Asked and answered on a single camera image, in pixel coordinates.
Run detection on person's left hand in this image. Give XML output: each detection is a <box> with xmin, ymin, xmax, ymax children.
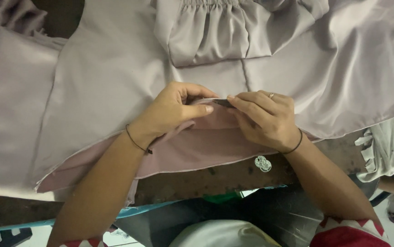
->
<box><xmin>127</xmin><ymin>81</ymin><xmax>220</xmax><ymax>150</ymax></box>

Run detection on person's right hand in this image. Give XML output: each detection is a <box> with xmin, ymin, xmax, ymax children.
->
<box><xmin>227</xmin><ymin>90</ymin><xmax>303</xmax><ymax>153</ymax></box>

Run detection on dark thread clipper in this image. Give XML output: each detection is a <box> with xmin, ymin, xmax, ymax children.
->
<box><xmin>213</xmin><ymin>98</ymin><xmax>236</xmax><ymax>108</ymax></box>

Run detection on lilac satin garment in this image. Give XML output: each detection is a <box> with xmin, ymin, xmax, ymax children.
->
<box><xmin>0</xmin><ymin>0</ymin><xmax>394</xmax><ymax>206</ymax></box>

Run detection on black right wrist band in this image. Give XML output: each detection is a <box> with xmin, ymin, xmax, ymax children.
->
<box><xmin>281</xmin><ymin>128</ymin><xmax>303</xmax><ymax>155</ymax></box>

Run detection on black wrist band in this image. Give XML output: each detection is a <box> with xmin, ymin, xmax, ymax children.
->
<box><xmin>125</xmin><ymin>124</ymin><xmax>153</xmax><ymax>155</ymax></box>
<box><xmin>281</xmin><ymin>128</ymin><xmax>303</xmax><ymax>155</ymax></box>

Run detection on black left wrist band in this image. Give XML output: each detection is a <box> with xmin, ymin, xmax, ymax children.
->
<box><xmin>125</xmin><ymin>124</ymin><xmax>153</xmax><ymax>155</ymax></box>

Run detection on person's dark trousers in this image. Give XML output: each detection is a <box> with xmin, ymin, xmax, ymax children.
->
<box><xmin>114</xmin><ymin>183</ymin><xmax>325</xmax><ymax>247</ymax></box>

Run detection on green plastic item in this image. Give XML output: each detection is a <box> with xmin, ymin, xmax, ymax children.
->
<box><xmin>202</xmin><ymin>191</ymin><xmax>243</xmax><ymax>205</ymax></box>

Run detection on white cloth on lap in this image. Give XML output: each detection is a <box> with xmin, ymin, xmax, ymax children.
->
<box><xmin>169</xmin><ymin>220</ymin><xmax>281</xmax><ymax>247</ymax></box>

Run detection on pale grey frayed cloth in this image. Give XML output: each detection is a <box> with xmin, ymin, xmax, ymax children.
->
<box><xmin>354</xmin><ymin>106</ymin><xmax>394</xmax><ymax>183</ymax></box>

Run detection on red white right sleeve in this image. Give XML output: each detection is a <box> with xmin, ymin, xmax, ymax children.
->
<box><xmin>310</xmin><ymin>215</ymin><xmax>392</xmax><ymax>247</ymax></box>

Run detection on red white sleeve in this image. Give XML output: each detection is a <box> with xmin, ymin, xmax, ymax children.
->
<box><xmin>59</xmin><ymin>238</ymin><xmax>109</xmax><ymax>247</ymax></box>
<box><xmin>310</xmin><ymin>215</ymin><xmax>392</xmax><ymax>247</ymax></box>

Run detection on red white left sleeve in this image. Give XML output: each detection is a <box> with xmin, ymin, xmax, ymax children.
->
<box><xmin>59</xmin><ymin>238</ymin><xmax>109</xmax><ymax>247</ymax></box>

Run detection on lilac fabric pile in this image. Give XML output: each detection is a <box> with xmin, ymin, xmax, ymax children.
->
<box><xmin>0</xmin><ymin>0</ymin><xmax>48</xmax><ymax>103</ymax></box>

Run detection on black metal stand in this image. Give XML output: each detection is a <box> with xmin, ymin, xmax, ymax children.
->
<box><xmin>0</xmin><ymin>228</ymin><xmax>33</xmax><ymax>247</ymax></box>

